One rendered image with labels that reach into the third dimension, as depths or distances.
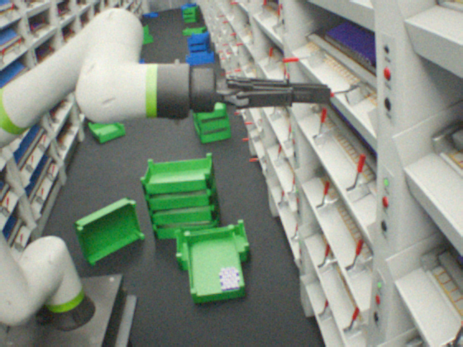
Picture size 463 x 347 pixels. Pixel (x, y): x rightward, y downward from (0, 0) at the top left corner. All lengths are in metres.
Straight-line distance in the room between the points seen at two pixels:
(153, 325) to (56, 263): 0.67
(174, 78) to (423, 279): 0.50
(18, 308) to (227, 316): 0.88
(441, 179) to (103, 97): 0.51
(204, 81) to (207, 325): 1.16
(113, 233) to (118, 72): 1.59
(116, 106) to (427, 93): 0.47
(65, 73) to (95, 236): 1.42
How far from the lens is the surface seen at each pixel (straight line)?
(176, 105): 0.78
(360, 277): 1.07
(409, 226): 0.72
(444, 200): 0.59
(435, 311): 0.71
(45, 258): 1.27
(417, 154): 0.66
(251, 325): 1.77
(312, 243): 1.52
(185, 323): 1.82
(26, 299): 1.21
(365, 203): 0.94
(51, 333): 1.41
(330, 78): 1.02
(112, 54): 0.82
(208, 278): 1.94
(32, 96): 1.02
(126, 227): 2.34
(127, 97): 0.78
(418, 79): 0.63
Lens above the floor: 1.25
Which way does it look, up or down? 27 degrees down
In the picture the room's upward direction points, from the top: 8 degrees counter-clockwise
